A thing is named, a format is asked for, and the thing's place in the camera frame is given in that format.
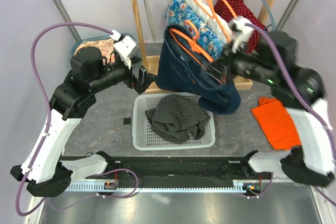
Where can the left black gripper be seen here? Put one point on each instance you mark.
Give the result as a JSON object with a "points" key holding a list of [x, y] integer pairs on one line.
{"points": [[145, 79]]}

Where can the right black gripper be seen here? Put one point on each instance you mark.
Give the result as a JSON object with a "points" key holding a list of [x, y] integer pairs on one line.
{"points": [[222, 68]]}

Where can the orange hanger of denim skirt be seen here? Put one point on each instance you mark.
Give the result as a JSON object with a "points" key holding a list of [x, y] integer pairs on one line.
{"points": [[195, 47]]}

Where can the blue denim skirt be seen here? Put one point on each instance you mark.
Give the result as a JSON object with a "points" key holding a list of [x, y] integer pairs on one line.
{"points": [[179, 72]]}

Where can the grey dotted skirt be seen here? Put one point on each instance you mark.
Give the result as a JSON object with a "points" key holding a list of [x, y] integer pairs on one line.
{"points": [[176, 118]]}

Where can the beige clothes hanger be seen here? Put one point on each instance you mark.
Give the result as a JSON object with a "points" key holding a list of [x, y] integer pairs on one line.
{"points": [[150, 19]]}

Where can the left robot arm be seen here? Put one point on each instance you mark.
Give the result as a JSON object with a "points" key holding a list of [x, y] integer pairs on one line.
{"points": [[44, 173]]}

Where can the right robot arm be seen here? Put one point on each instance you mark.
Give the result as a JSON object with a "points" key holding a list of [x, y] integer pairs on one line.
{"points": [[302, 93]]}

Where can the small black floor marker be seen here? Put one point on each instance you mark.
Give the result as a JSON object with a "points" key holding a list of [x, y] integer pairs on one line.
{"points": [[126, 121]]}

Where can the teal tub with clothes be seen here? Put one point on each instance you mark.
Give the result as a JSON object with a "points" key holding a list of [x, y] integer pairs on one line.
{"points": [[104, 43]]}

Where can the white plastic basket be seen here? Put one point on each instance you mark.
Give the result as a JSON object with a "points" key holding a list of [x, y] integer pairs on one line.
{"points": [[144, 139]]}

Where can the orange folded cloth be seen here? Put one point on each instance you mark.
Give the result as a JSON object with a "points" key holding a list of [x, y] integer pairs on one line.
{"points": [[276, 124]]}

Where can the red dotted garment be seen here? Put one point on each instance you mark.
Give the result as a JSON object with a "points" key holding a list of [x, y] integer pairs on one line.
{"points": [[240, 9]]}

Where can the blue floral garment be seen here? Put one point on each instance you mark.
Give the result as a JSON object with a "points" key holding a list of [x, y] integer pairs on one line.
{"points": [[178, 12]]}

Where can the white garment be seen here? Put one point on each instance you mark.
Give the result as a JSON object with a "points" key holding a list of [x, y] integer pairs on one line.
{"points": [[220, 28]]}

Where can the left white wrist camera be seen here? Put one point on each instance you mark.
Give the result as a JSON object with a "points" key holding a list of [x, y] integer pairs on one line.
{"points": [[125, 46]]}

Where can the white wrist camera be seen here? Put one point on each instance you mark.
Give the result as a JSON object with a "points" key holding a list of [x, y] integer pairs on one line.
{"points": [[242, 30], [125, 46]]}

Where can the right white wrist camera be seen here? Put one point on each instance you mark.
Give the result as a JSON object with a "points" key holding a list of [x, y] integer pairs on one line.
{"points": [[242, 30]]}

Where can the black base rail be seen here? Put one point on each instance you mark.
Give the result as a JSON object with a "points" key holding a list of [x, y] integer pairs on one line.
{"points": [[180, 171]]}

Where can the light blue cable duct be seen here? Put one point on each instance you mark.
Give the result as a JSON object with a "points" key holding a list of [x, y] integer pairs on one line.
{"points": [[94, 185]]}

